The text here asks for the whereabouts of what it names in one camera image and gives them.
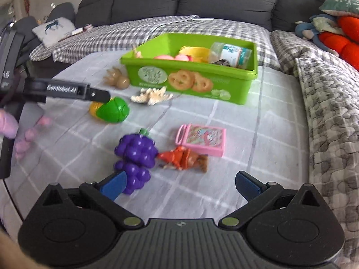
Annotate purple toy grapes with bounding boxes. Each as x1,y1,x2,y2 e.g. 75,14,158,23
114,128,158,195

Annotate green yellow toy corn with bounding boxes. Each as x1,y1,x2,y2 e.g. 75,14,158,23
89,97,130,123

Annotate tan toy octopus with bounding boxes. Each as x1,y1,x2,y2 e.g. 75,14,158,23
103,67,130,90

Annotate pink gloved hand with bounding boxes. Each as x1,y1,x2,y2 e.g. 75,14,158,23
1,109,52,160

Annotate pink toy case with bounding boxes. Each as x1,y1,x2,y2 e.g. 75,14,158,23
175,124,226,157

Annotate white horse print pillow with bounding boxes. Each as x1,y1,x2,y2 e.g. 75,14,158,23
32,17,75,48

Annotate light grey grid blanket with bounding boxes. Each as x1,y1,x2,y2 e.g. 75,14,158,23
1,67,309,234

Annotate red brown toy figure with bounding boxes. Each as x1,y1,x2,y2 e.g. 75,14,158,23
156,146,208,173

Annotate white starfish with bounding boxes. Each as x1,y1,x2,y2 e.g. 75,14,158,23
130,86,173,106

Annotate grey checkered quilt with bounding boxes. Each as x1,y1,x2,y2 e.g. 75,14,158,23
29,15,309,77

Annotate grey patterned quilt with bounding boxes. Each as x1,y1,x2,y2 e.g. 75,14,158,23
293,58,358,268

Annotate green plastic cookie box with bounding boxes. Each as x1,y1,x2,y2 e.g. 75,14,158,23
120,33,258,105

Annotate cotton swab jar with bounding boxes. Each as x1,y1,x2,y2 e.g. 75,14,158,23
208,42,252,69

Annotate yellow toy pot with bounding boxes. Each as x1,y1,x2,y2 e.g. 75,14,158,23
179,46,210,63

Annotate red flower cushion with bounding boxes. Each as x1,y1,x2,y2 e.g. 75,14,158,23
319,16,359,70

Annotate blue plush monkey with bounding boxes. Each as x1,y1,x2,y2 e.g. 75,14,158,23
295,14,344,57

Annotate dark grey sofa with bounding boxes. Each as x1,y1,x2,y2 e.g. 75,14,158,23
48,0,325,32

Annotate green snowflake pillow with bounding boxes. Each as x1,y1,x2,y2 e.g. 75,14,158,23
320,0,359,18

